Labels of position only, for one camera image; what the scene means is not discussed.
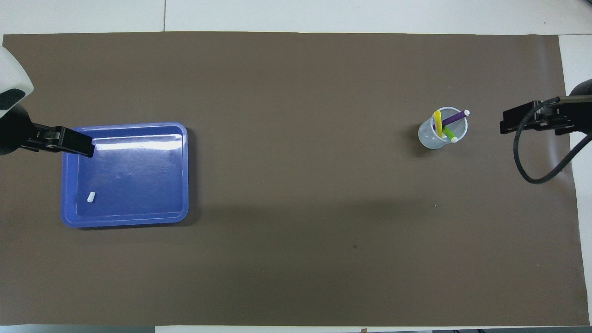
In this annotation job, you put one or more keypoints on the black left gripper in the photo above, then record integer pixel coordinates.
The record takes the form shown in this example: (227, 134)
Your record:
(14, 132)

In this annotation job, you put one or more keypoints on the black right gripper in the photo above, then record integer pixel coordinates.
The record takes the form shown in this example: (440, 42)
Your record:
(583, 113)

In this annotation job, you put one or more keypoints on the purple pen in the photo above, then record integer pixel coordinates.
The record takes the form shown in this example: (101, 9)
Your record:
(455, 117)

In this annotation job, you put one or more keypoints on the green pen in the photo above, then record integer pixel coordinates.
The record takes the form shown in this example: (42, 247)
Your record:
(449, 135)

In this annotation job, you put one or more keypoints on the yellow pen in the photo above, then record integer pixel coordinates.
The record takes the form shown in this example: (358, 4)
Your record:
(437, 121)

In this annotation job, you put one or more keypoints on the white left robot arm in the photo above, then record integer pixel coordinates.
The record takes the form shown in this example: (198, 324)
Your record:
(11, 69)

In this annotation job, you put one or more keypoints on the blue plastic tray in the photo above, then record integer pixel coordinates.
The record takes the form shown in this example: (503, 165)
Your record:
(138, 185)

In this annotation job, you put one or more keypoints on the small white pen cap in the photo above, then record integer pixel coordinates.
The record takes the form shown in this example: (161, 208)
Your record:
(91, 197)

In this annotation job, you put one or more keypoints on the clear plastic cup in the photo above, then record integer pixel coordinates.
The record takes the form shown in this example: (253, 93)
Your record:
(428, 138)

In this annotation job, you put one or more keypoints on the brown table mat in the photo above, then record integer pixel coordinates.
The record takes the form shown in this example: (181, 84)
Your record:
(296, 185)

